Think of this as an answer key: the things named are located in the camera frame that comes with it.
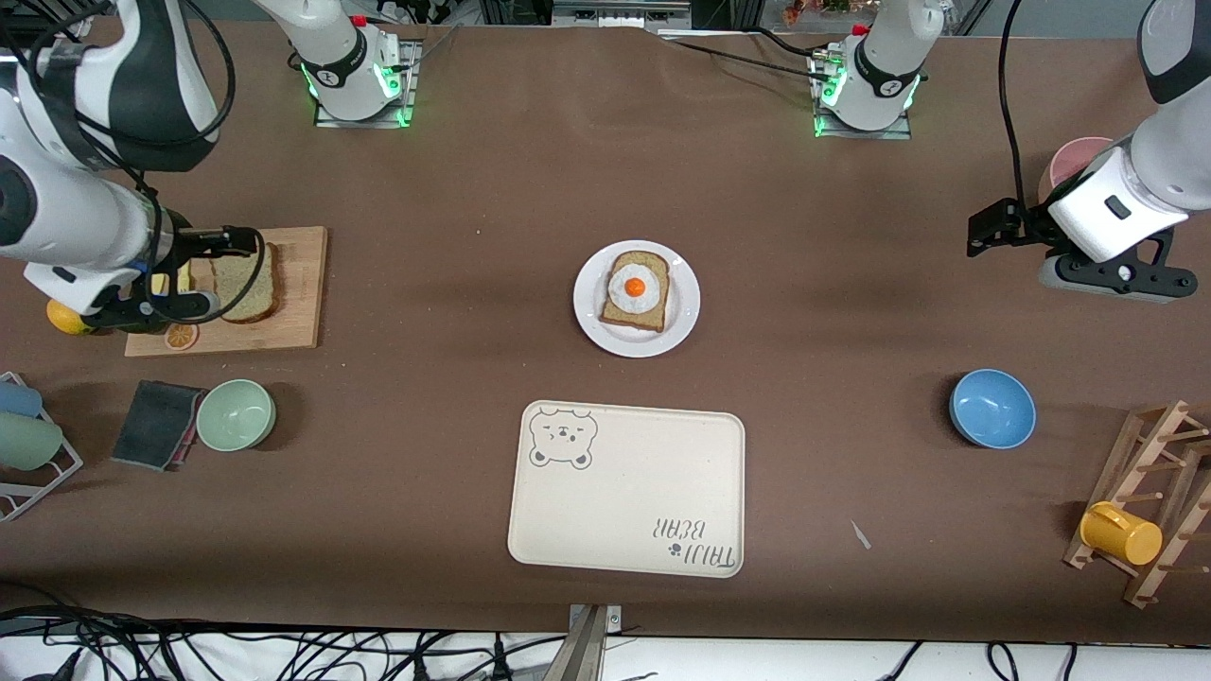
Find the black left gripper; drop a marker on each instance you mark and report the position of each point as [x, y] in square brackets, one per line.
[1027, 227]

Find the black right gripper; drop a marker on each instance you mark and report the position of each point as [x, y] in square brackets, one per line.
[192, 243]

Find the plain bread slice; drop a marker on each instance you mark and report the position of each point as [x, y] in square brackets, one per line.
[248, 288]

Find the round white plate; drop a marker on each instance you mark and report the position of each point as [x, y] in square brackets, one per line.
[591, 322]

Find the toy fried egg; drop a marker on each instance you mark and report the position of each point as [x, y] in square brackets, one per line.
[634, 288]

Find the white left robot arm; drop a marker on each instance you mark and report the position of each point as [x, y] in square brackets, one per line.
[1164, 161]

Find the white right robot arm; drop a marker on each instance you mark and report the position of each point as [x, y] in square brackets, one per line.
[66, 218]

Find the bamboo cutting board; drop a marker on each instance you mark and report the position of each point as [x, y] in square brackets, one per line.
[298, 284]

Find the pale yellow plastic knife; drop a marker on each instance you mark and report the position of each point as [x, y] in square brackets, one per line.
[159, 284]

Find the pink bowl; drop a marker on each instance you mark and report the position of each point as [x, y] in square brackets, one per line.
[1074, 156]

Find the toy orange slice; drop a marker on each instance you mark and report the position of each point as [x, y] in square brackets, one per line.
[181, 337]

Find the pale green bowl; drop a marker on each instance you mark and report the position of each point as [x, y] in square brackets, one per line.
[236, 416]

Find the blue bowl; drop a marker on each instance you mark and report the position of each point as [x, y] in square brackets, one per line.
[993, 409]

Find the yellow lemon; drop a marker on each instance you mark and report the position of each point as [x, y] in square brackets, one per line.
[64, 320]

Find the dark grey folded cloth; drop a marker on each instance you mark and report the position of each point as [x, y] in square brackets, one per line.
[156, 426]

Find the wooden peg rack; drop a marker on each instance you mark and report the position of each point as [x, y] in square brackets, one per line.
[1168, 418]

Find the light blue cup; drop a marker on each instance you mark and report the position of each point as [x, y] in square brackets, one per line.
[19, 399]

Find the sage green cup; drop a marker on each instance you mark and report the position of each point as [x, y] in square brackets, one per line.
[28, 442]

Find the yellow cup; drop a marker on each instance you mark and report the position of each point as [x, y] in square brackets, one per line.
[1121, 536]

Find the small white scrap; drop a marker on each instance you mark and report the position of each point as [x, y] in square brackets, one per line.
[861, 535]

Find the cream tray with bear print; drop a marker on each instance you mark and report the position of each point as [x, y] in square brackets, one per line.
[624, 492]

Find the metal base plate of left arm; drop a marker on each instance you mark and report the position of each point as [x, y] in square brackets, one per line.
[861, 134]

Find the metal base plate of right arm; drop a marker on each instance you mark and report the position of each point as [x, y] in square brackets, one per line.
[359, 123]

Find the aluminium frame profile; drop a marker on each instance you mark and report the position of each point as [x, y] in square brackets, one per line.
[620, 14]

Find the metal clamp bracket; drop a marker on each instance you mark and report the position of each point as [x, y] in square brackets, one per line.
[587, 653]

